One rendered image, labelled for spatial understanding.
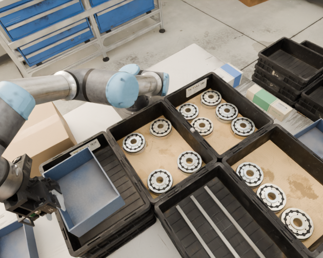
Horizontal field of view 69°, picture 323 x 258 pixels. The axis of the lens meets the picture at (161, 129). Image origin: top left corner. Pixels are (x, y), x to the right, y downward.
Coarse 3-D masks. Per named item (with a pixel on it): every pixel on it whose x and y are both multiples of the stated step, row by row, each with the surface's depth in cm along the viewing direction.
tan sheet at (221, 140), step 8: (200, 104) 118; (200, 112) 116; (208, 112) 115; (216, 120) 112; (216, 128) 109; (224, 128) 109; (256, 128) 107; (216, 136) 107; (224, 136) 106; (232, 136) 106; (216, 144) 104; (224, 144) 104; (232, 144) 103
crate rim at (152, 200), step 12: (144, 108) 107; (168, 108) 106; (120, 120) 104; (180, 120) 101; (108, 132) 101; (204, 144) 93; (132, 168) 90; (204, 168) 87; (144, 192) 85; (168, 192) 83
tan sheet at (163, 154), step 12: (132, 132) 112; (144, 132) 112; (120, 144) 109; (156, 144) 107; (168, 144) 107; (180, 144) 106; (132, 156) 105; (144, 156) 104; (156, 156) 104; (168, 156) 103; (144, 168) 101; (156, 168) 100; (168, 168) 100; (144, 180) 98; (180, 180) 96
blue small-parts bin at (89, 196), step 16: (64, 160) 70; (80, 160) 75; (96, 160) 69; (48, 176) 70; (64, 176) 75; (80, 176) 74; (96, 176) 74; (64, 192) 71; (80, 192) 71; (96, 192) 71; (112, 192) 70; (80, 208) 68; (96, 208) 68; (112, 208) 65; (80, 224) 59; (96, 224) 65
